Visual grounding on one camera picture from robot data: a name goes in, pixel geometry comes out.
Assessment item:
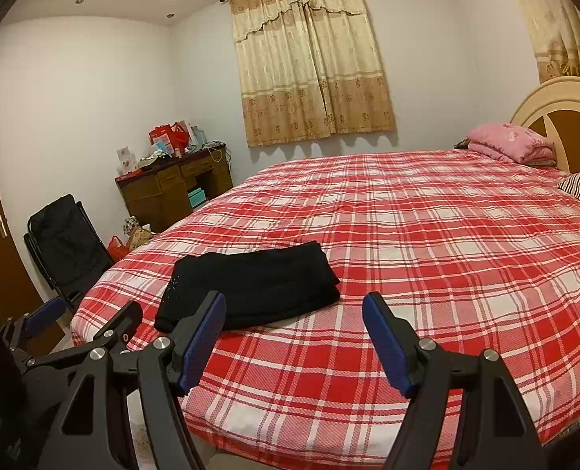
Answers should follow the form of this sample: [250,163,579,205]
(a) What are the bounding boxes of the black pants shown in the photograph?
[154,241,340,333]

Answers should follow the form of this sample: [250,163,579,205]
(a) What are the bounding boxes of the red bag on floor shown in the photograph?
[107,235,130,262]

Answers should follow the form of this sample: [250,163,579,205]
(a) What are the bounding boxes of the floral bag on floor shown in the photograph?
[123,217,155,250]

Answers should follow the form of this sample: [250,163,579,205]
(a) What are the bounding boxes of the black folding chair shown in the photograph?
[23,194,115,313]

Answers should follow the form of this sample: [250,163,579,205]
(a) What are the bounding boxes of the dark brown wooden desk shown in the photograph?
[115,142,233,232]

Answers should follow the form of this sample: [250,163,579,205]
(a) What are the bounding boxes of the teal box under desk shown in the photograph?
[188,188,207,209]

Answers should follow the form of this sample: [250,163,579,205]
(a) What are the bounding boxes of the white card on desk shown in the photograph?
[117,146,137,175]

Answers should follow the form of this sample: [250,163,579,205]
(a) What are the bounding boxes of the red white plaid bed cover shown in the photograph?
[71,150,580,469]

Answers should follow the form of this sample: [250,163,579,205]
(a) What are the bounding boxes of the red gift bag on desk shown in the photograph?
[149,121,196,157]

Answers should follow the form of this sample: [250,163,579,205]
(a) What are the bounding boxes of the pink folded quilt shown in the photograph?
[468,123,557,166]

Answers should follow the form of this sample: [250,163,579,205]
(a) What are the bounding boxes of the beige brown wooden headboard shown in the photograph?
[511,76,580,173]

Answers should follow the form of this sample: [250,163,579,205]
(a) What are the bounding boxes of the beige patterned window curtain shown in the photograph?
[228,0,395,148]

